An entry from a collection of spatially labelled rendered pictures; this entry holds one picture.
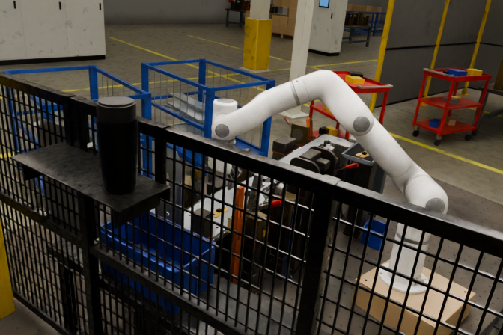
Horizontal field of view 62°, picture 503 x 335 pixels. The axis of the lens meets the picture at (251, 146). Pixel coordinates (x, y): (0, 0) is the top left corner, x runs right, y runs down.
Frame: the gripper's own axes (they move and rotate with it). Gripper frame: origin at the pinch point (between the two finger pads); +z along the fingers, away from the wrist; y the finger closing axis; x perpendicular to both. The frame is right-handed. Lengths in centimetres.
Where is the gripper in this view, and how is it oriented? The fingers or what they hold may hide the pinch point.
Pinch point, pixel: (220, 182)
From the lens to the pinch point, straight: 157.6
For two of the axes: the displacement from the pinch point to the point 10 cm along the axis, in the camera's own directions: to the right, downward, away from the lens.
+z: -0.8, 9.3, 3.6
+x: -5.5, 2.6, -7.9
